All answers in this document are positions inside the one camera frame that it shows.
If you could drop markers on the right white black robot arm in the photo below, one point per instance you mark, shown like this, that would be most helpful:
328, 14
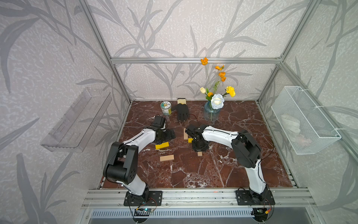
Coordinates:
245, 147

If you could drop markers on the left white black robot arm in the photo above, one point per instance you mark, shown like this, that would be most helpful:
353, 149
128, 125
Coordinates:
122, 161

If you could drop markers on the black glove on stand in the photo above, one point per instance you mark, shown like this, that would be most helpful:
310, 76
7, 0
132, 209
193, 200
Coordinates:
182, 110

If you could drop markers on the aluminium front rail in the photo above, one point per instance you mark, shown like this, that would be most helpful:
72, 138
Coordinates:
198, 198

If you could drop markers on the clear acrylic wall shelf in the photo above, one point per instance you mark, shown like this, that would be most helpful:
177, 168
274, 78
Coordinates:
74, 130

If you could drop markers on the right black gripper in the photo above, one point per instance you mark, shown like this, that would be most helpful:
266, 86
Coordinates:
204, 147

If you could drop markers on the white wire basket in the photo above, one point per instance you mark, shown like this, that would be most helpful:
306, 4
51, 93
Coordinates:
314, 125

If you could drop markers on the white cloth in basket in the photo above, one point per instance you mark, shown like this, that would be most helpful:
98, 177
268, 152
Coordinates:
292, 127

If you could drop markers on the green tin can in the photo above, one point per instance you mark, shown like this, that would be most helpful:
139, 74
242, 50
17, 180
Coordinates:
166, 108

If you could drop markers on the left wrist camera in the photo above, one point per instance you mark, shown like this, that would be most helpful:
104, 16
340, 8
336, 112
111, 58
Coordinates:
159, 122

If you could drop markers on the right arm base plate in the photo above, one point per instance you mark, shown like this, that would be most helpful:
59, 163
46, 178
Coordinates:
251, 198

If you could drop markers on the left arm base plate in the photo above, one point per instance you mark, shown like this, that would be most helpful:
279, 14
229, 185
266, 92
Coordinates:
149, 197

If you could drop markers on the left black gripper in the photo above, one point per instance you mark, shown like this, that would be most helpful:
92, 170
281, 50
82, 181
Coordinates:
168, 136

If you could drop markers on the glass vase with flowers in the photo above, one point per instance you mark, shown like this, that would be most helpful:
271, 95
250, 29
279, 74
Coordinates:
215, 100

